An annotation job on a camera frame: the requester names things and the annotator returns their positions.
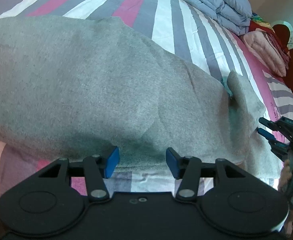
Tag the folded blue-grey quilt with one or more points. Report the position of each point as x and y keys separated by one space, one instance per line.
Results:
x=234 y=15

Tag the colourful folded blanket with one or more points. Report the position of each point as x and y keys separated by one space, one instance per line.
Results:
x=279 y=37

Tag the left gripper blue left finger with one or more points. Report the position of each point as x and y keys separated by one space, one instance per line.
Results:
x=111 y=160

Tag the striped pillow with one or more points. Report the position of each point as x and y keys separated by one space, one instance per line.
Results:
x=283 y=96

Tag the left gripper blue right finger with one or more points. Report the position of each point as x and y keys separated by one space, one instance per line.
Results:
x=175 y=163

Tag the grey pants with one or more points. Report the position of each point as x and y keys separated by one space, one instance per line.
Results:
x=73 y=88

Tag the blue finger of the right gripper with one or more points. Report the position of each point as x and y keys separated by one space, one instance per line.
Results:
x=268 y=136
x=267 y=123

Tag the folded pink quilt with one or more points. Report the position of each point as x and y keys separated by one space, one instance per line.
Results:
x=268 y=51

